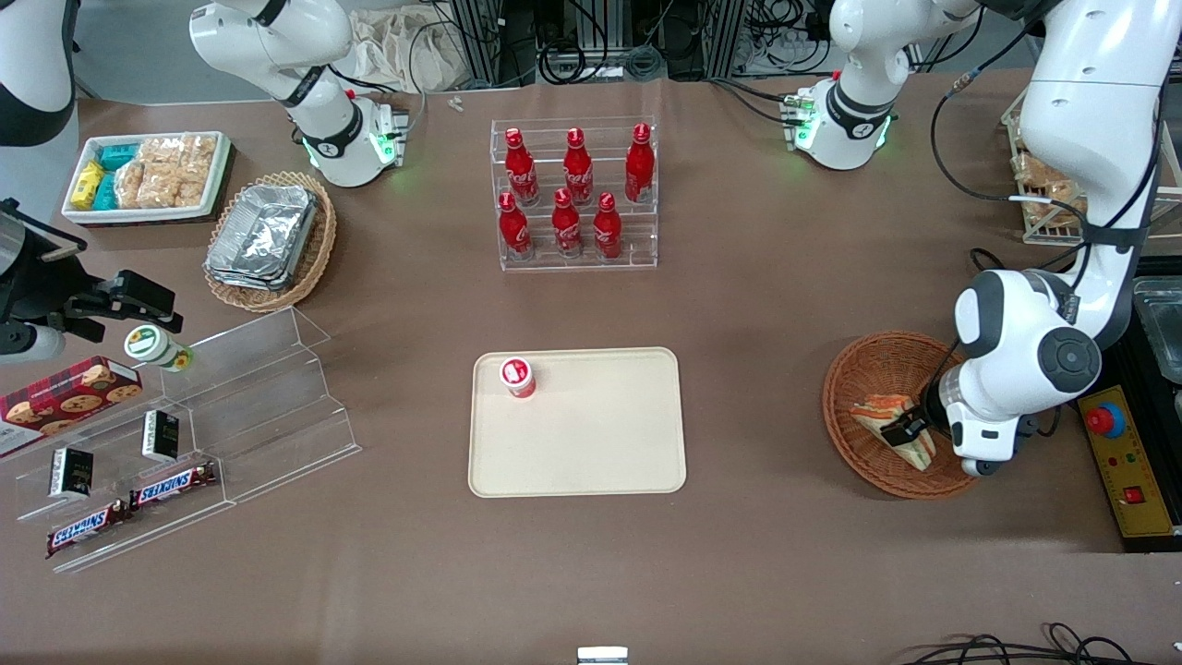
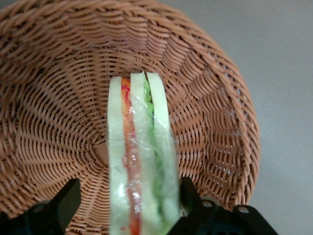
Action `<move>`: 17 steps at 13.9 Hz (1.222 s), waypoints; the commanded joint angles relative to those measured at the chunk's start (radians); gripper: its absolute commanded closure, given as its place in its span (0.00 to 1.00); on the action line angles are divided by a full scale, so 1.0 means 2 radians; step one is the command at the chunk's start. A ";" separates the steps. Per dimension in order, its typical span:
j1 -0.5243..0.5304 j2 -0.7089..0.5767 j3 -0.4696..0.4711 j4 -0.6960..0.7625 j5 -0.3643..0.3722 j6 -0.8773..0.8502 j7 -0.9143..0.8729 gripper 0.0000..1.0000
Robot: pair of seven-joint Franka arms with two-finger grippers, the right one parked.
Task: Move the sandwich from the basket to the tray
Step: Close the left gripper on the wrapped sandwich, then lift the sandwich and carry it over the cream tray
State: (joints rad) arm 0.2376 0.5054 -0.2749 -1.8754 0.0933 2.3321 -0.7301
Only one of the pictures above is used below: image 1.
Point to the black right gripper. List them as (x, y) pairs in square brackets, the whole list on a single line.
[(30, 288)]

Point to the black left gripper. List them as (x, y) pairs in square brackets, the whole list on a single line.
[(931, 410)]

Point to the triangular sandwich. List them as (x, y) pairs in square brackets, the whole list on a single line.
[(877, 411)]

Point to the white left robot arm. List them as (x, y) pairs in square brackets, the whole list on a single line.
[(1090, 92)]

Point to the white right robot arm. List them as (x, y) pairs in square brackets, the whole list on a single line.
[(277, 37)]

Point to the round brown wicker basket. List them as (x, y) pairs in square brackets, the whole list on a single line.
[(877, 369)]

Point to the aluminium foil tray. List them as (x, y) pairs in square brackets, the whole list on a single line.
[(268, 226), (245, 283)]

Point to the white rectangular snack tray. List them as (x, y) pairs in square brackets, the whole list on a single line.
[(138, 214)]

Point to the oval light wicker basket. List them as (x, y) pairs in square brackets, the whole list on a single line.
[(319, 249)]

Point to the beige plastic tray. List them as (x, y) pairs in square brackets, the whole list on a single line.
[(600, 434)]

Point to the cup with green white lid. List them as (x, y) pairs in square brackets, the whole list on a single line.
[(148, 344)]

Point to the clear rice cracker pack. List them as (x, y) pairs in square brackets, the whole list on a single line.
[(159, 152), (198, 171), (159, 189), (129, 185)]

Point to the teal snack packet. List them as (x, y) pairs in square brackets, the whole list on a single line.
[(106, 192), (118, 155)]

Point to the red tartan cookie box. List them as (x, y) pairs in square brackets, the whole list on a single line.
[(65, 397)]

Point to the small black box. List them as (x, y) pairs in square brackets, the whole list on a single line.
[(71, 473), (161, 436)]

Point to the yellow snack packet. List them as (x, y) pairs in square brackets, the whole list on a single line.
[(88, 183)]

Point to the clear acrylic stepped shelf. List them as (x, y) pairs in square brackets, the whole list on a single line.
[(268, 406)]

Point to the Snickers bar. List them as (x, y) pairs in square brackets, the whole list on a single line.
[(88, 528), (174, 486)]

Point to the red emergency stop button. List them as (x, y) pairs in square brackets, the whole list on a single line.
[(1104, 421)]

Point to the black equipment platform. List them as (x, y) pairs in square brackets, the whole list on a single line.
[(1131, 406)]

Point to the yellow control box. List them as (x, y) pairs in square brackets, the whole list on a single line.
[(1140, 462)]

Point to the clear bag of fried snacks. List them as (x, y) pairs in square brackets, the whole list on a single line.
[(1062, 208), (1034, 171)]

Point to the steel container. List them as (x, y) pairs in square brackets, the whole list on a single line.
[(1162, 323)]

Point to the clear acrylic bottle rack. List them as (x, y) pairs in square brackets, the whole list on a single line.
[(637, 231)]

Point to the beige cloth bag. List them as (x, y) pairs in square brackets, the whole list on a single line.
[(397, 46)]

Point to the red Coca-Cola bottle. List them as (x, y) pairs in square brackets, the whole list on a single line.
[(521, 171), (607, 231), (639, 166), (513, 231), (566, 226), (578, 171)]

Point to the red cup with white lid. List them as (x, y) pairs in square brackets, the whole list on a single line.
[(518, 377)]

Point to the small white device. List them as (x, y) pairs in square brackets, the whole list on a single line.
[(602, 656)]

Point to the aluminium profile frame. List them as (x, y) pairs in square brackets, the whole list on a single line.
[(480, 42)]

